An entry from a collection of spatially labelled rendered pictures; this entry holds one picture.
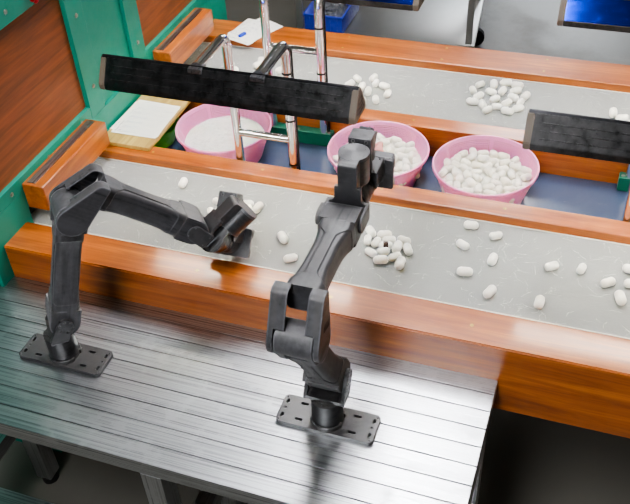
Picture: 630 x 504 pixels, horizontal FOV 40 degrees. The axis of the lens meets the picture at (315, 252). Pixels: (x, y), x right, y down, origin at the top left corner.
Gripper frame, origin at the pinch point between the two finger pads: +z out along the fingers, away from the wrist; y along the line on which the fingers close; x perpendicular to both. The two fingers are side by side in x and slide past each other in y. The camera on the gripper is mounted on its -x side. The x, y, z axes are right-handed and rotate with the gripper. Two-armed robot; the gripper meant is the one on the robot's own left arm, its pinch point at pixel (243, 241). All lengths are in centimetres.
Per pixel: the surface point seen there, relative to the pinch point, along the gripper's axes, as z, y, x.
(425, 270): 3.6, -42.4, -1.0
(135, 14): 28, 54, -55
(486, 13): 268, -11, -130
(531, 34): 254, -37, -118
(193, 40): 54, 48, -55
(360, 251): 5.5, -26.6, -2.5
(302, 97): -11.4, -11.9, -33.2
